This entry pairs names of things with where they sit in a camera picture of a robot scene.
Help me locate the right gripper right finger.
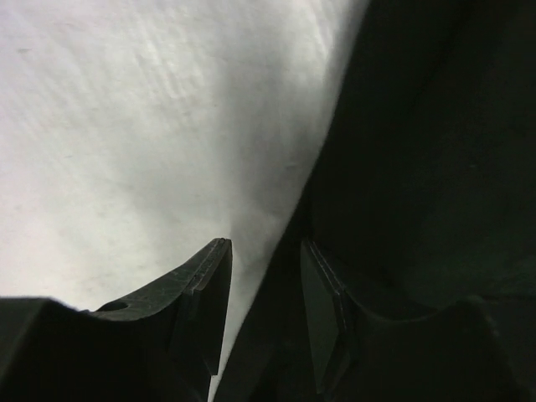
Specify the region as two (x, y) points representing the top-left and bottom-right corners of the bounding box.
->
(301, 240), (535, 401)

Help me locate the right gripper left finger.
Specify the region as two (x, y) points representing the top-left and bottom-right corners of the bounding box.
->
(1, 238), (232, 401)

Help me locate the black long sleeve shirt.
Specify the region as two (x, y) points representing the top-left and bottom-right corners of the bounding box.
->
(215, 1), (535, 401)

